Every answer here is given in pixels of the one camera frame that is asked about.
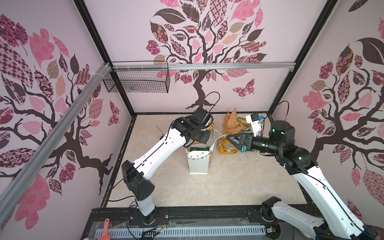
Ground teal snack packet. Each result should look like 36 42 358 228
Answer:
240 146 254 153

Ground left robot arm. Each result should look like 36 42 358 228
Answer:
122 107 214 217

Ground pink plastic scoop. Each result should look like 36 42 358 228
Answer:
98 219 111 240

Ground black wire basket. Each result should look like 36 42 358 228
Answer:
103 60 171 94

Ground aluminium rail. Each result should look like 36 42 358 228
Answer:
113 62 296 71
1 63 111 224

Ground white patterned paper bag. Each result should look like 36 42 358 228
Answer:
186 124 224 175

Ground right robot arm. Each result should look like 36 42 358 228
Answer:
226 121 378 240

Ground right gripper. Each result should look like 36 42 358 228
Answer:
225 130 281 157

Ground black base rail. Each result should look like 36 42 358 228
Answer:
80 204 340 240

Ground yellow green snack packet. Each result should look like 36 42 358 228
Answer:
237 117 252 132

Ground left aluminium rail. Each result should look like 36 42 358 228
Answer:
1 63 111 224

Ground white slotted cable duct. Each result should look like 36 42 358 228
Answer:
107 226 267 239

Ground green Fox's candy bag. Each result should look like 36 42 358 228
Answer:
190 147 210 152

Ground orange snack packet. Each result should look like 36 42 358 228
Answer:
223 109 244 135

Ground back aluminium rail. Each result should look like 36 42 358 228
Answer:
113 62 296 71

